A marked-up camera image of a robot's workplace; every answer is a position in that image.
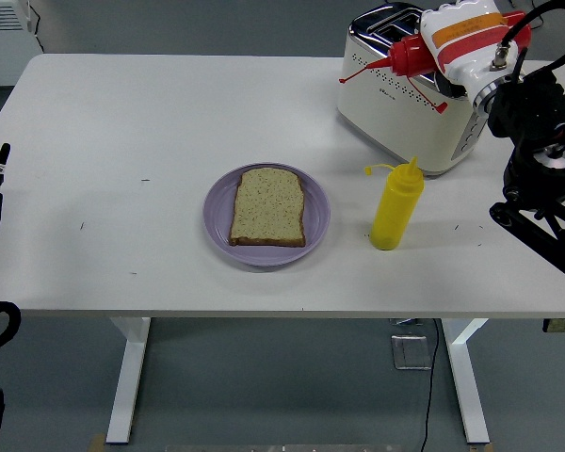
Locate right robot hand white orange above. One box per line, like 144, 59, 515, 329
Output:
421, 0, 522, 99

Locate red squeeze bottle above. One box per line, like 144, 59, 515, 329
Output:
337, 9, 532, 114

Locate slice of bread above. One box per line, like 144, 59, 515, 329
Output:
228, 167, 307, 248

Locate cream and chrome toaster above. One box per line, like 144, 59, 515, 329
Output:
336, 1, 493, 179

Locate white radiator unit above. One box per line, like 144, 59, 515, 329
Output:
0, 0, 43, 89

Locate yellow squeeze bottle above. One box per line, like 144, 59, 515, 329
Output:
363, 155, 426, 251

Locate white table leg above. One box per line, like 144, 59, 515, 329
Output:
440, 317, 492, 445
105, 316, 153, 445

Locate purple round plate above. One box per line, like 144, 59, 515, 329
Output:
202, 162, 331, 268

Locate metal floor plate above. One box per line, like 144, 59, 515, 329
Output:
390, 333, 433, 372

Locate black cable by radiator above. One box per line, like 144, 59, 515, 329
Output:
26, 0, 46, 56

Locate black cable under table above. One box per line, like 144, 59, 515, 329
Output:
421, 318, 442, 452

